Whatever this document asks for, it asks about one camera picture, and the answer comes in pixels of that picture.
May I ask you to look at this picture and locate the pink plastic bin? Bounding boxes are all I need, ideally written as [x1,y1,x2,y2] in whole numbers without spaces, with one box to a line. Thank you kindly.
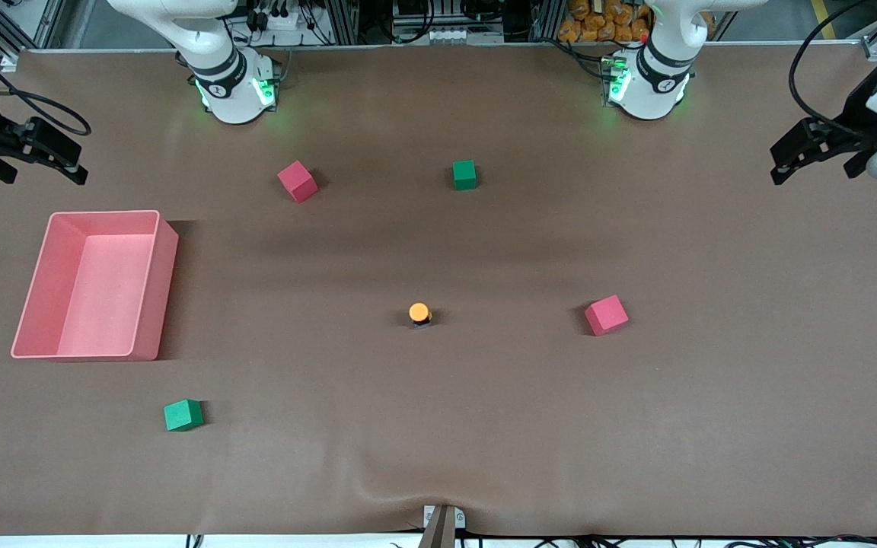
[11,210,180,362]

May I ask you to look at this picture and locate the red foam cube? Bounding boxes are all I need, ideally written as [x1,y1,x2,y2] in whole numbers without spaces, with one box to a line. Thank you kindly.
[584,295,630,337]
[277,160,320,204]

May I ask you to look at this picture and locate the orange snack bags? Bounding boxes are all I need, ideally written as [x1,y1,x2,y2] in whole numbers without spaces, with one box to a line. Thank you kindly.
[558,0,716,43]

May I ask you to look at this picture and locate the white power strip with plugs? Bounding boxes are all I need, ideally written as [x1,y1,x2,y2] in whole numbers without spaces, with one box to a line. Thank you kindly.
[244,6,302,31]

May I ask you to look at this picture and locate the long white power strip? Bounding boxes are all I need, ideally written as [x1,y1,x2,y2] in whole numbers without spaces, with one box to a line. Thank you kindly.
[399,27,505,45]

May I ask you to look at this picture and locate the brown table mat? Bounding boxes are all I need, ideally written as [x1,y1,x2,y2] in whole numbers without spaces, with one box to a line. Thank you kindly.
[0,44,877,537]

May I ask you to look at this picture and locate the aluminium frame post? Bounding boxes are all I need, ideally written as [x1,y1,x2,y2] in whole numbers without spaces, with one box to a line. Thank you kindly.
[534,0,565,40]
[324,0,360,45]

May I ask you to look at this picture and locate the metal table edge bracket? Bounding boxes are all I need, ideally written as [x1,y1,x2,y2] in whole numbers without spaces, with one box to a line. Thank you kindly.
[423,505,467,530]

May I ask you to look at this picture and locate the grey camera stand pole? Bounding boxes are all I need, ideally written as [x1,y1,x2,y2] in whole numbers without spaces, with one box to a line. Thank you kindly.
[417,506,458,548]

